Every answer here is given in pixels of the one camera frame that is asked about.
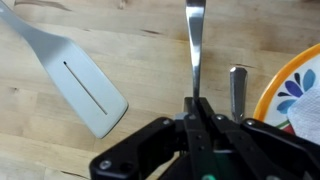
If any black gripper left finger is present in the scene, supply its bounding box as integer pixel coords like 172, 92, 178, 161
89, 97, 209, 180

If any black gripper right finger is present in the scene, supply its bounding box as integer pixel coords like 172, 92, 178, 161
196, 98, 320, 180

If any silver fork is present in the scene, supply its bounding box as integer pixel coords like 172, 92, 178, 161
185, 0, 207, 101

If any silver spoon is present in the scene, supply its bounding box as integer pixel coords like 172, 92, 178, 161
229, 65, 249, 124

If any white paper napkin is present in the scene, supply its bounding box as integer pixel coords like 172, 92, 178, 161
287, 87, 320, 146

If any colourful patterned plate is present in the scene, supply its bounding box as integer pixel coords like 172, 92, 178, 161
253, 42, 320, 135

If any white slotted spatula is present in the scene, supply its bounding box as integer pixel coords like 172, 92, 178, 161
0, 0, 130, 140

